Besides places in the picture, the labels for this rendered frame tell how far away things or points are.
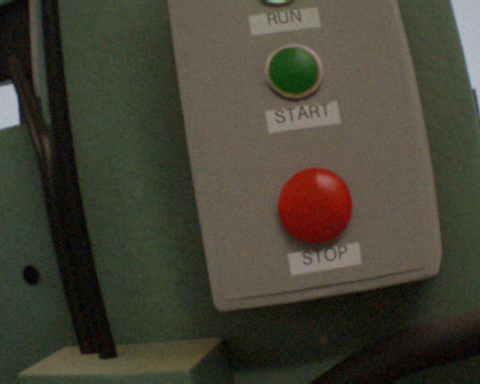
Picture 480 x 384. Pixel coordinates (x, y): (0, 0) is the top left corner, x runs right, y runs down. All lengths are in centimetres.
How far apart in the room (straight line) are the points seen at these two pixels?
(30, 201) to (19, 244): 3
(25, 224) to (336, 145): 21
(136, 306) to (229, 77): 14
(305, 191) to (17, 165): 21
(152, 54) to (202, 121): 8
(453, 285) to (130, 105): 18
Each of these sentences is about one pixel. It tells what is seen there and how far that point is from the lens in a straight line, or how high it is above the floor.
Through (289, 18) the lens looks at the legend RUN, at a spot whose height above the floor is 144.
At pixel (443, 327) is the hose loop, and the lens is 53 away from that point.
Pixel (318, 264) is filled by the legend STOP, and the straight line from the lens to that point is 51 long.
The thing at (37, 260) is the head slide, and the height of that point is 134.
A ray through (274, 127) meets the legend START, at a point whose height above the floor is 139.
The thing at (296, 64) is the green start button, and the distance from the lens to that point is 50.
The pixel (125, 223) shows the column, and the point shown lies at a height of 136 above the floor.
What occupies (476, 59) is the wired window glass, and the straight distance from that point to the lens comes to 210.
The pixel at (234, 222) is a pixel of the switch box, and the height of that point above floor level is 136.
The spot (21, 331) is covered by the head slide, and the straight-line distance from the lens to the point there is 67.
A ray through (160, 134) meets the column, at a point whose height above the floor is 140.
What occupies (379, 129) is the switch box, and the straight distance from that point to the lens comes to 50.
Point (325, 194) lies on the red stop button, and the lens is 50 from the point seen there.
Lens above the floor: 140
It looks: 3 degrees down
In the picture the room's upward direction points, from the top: 9 degrees counter-clockwise
